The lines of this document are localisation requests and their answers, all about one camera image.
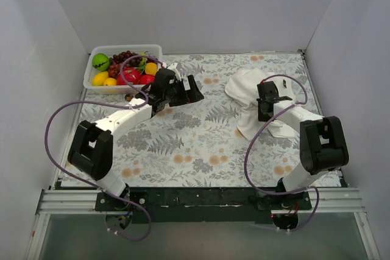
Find red toy dragon fruit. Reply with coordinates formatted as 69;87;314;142
116;68;141;85

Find yellow toy lemon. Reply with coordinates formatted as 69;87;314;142
92;71;109;86

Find dark red toy grapes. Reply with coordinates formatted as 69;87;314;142
107;51;155;79

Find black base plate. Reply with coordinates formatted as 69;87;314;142
94;187;312;224

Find aluminium frame rail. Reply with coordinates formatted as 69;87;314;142
35;188;366;214

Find yellow toy mango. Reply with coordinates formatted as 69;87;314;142
102;77;117;86

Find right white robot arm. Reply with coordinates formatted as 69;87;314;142
257;81;349;210

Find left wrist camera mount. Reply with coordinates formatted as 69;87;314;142
167;62;182;81

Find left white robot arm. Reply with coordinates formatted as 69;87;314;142
68;68;204;211

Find small dark brooch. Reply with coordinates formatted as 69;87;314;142
125;94;133;101

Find green toy fruit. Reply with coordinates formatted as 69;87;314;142
92;54;110;71

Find red toy apple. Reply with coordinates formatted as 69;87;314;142
139;74;155;85

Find orange toy fruit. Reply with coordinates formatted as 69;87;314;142
144;62;158;76

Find white plastic fruit basket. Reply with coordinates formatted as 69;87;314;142
83;44;162;94

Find floral patterned table mat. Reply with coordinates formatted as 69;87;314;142
59;52;341;188

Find white printed t-shirt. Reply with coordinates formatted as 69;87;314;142
224;68;301;141

